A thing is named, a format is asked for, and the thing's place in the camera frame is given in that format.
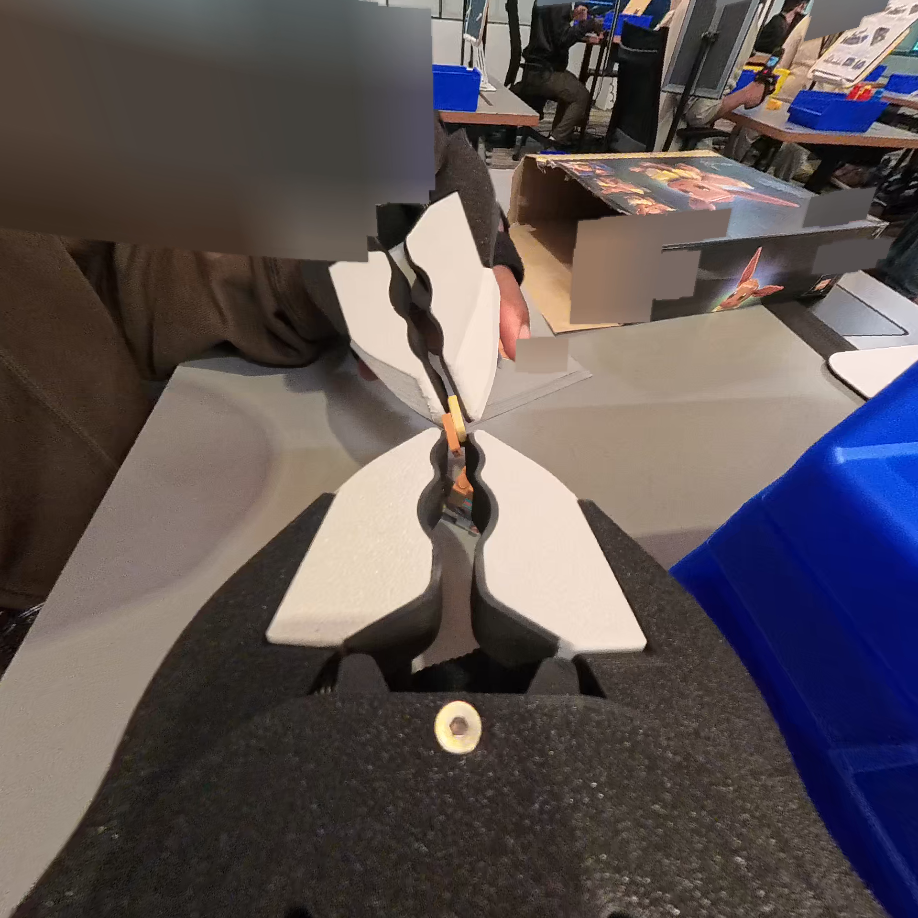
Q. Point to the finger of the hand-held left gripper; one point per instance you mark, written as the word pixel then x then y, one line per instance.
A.
pixel 459 287
pixel 366 308

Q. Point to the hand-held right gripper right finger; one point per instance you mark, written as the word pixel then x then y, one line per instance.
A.
pixel 552 574

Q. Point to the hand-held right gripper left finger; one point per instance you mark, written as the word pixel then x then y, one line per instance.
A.
pixel 358 566

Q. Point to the orange toy brick model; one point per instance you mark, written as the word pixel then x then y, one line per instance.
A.
pixel 461 495

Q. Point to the orange toy plate piece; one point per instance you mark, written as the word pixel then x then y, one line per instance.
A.
pixel 452 434

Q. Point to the blue plastic bin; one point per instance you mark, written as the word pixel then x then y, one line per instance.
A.
pixel 825 609

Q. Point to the person's left forearm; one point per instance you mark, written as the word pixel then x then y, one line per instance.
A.
pixel 466 172

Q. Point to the person's left hand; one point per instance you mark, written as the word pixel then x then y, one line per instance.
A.
pixel 513 315

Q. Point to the grey instruction booklet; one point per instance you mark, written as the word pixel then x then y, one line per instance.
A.
pixel 531 393

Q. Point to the small blue parts tray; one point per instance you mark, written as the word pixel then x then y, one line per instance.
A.
pixel 835 111
pixel 455 90

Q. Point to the printed cardboard toy box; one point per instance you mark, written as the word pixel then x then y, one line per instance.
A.
pixel 681 183

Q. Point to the person's brown jacket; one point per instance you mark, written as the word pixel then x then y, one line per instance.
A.
pixel 107 323

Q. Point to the white instruction sheet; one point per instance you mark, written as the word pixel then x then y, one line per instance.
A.
pixel 857 46

